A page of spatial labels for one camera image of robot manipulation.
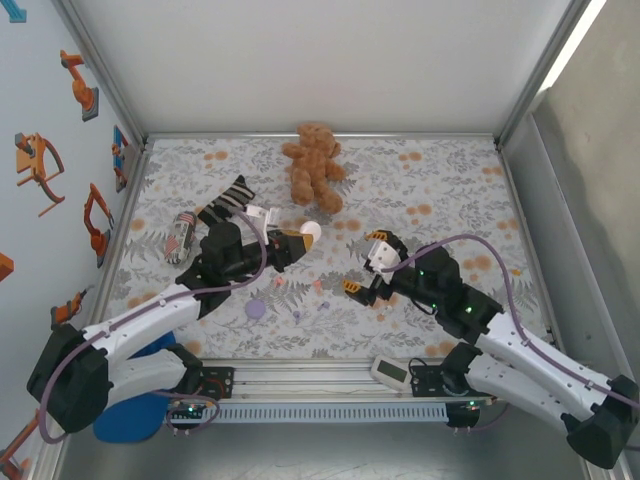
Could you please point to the black striped sock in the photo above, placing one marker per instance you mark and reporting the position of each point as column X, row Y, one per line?
column 227, row 200

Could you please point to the aluminium frame post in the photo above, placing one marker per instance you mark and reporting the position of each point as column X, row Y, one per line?
column 545, row 70
column 100, row 65

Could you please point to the blue cloth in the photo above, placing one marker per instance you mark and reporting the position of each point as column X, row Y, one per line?
column 125, row 425

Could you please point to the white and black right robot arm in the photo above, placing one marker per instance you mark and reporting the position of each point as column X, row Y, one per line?
column 525, row 350

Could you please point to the purple earbud charging case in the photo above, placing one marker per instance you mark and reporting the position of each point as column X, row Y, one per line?
column 255, row 310

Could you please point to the orange claw machine wall sticker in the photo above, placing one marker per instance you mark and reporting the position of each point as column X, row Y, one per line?
column 35, row 160

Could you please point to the white digital timer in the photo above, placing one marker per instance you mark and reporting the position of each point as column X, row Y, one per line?
column 390, row 372

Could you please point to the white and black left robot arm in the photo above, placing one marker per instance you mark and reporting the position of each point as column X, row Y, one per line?
column 135, row 315

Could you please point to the flag print glasses case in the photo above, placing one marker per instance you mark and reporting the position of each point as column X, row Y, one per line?
column 180, row 237

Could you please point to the floral print table mat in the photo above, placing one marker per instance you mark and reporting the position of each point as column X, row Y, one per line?
column 425, row 165

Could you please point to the orange block wall sticker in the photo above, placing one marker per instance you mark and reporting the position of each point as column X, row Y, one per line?
column 5, row 267

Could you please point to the blue gantry wall sticker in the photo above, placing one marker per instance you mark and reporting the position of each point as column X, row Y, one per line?
column 120, row 150

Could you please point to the blue machine wall sticker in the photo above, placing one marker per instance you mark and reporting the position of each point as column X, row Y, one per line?
column 15, row 12

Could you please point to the wide aluminium frame rail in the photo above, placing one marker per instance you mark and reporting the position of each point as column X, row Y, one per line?
column 300, row 380

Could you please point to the orange claw arm wall sticker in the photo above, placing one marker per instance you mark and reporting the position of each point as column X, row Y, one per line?
column 97, row 235

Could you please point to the white earbud charging case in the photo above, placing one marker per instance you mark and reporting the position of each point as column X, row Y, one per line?
column 313, row 229

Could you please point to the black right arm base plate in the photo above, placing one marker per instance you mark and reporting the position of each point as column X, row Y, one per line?
column 425, row 380

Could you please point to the brown teddy bear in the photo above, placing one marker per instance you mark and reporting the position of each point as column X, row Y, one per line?
column 312, row 165

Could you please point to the thin aluminium frame rail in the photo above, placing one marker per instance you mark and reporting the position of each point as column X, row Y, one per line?
column 112, row 260
column 400, row 135
column 534, row 250

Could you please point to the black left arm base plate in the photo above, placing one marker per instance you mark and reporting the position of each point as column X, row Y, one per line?
column 220, row 382

